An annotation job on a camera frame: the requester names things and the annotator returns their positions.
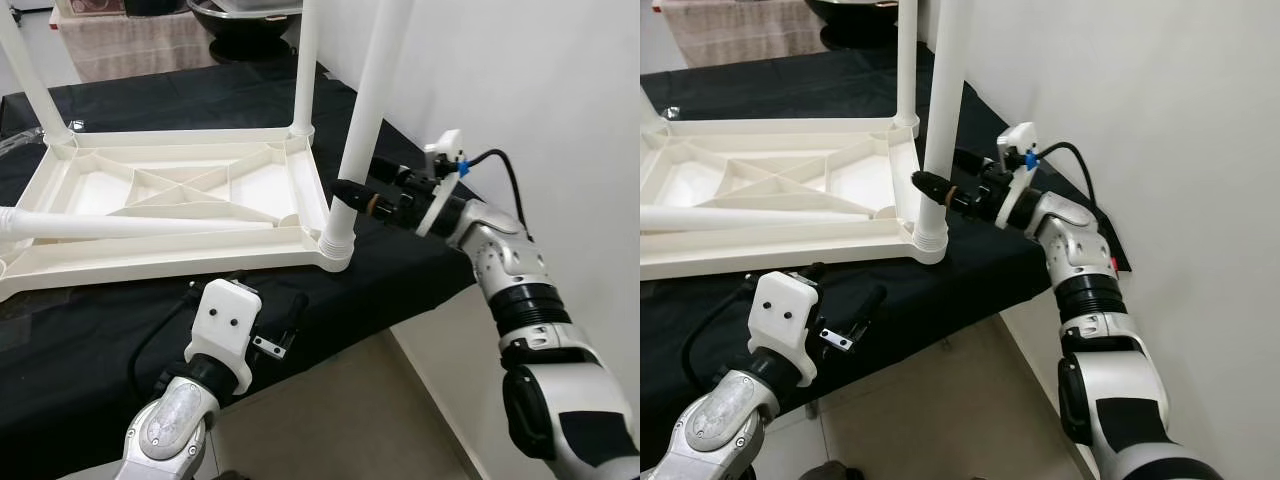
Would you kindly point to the red patterned box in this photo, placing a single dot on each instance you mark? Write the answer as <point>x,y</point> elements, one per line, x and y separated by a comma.
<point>90,5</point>

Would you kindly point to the beige woven mat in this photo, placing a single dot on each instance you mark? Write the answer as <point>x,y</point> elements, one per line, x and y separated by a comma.
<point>740,30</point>
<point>135,45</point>

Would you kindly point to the black tablecloth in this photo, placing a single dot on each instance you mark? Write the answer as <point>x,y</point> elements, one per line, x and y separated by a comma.
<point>700,330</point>
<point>80,350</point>

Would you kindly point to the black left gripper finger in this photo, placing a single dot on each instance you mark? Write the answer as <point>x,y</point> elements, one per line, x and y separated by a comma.
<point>874,310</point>
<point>297,318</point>
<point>813,274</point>

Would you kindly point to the grey left robot foot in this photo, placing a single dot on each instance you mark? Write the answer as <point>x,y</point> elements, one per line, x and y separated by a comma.
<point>830,471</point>

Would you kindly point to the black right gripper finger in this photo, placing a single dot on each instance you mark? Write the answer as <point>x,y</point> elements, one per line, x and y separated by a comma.
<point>942,190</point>
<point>365,200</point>
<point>390,171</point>
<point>974,162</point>

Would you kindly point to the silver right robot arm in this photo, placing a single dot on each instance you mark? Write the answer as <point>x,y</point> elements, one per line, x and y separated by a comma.
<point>1110,350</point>
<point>550,340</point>

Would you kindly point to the clear tape strip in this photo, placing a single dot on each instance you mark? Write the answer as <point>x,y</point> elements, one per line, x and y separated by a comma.
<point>20,142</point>
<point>670,112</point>

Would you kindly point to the white plastic table top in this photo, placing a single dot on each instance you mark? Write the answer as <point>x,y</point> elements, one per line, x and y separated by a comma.
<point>780,245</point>
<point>150,255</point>

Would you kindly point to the large black round bowl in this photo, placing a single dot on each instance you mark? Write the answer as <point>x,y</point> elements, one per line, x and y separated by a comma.
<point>245,30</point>
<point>860,20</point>

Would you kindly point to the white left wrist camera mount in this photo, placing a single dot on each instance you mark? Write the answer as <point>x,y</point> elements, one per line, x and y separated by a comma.
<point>225,330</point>
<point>785,320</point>

